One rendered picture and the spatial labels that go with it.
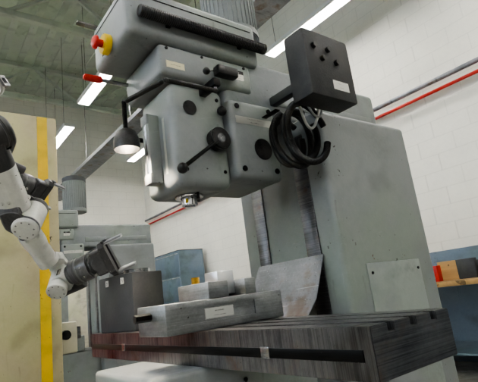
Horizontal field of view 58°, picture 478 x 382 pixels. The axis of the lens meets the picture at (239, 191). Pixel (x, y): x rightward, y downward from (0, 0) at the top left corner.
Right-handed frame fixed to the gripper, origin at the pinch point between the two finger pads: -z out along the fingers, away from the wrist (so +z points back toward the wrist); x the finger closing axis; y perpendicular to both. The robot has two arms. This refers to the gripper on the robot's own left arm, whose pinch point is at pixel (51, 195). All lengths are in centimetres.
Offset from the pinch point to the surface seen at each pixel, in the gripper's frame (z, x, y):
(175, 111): 26, 56, -70
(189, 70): 26, 68, -65
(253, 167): 2, 56, -86
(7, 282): -38, -70, 49
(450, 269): -373, 108, -63
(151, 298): -7, 1, -75
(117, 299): -2, -6, -67
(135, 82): 29, 57, -50
